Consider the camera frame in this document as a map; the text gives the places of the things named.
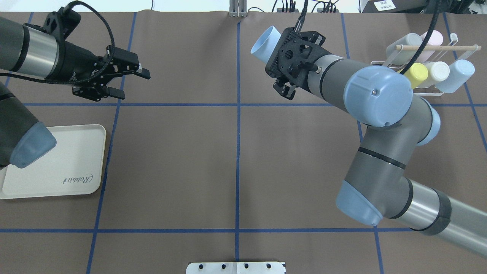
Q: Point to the aluminium frame post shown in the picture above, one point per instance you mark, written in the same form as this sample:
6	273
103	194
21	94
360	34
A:
238	8

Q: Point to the light blue ikea cup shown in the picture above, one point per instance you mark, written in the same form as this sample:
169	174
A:
265	44
459	72

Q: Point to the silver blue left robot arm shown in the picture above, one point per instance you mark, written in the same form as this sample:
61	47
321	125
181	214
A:
39	58

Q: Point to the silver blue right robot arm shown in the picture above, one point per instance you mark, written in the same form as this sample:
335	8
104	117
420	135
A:
397	122

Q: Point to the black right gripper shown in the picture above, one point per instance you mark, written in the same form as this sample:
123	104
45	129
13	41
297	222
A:
286	90

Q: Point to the white ikea cup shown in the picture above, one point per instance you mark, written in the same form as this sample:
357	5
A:
438	71

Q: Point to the white wire cup rack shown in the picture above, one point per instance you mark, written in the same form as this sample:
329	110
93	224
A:
399	54

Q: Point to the black box with label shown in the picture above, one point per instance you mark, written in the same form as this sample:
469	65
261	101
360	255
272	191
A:
392	6

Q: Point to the yellow ikea cup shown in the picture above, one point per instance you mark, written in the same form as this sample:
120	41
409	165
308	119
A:
416	74

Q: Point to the cream serving tray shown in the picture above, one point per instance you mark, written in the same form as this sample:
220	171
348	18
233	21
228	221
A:
73	167

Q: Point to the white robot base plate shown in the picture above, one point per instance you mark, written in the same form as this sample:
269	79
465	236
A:
246	267

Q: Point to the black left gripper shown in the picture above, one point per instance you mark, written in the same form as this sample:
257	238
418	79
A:
75	62

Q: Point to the black usb hub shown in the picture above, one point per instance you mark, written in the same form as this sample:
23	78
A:
287	6
328	6

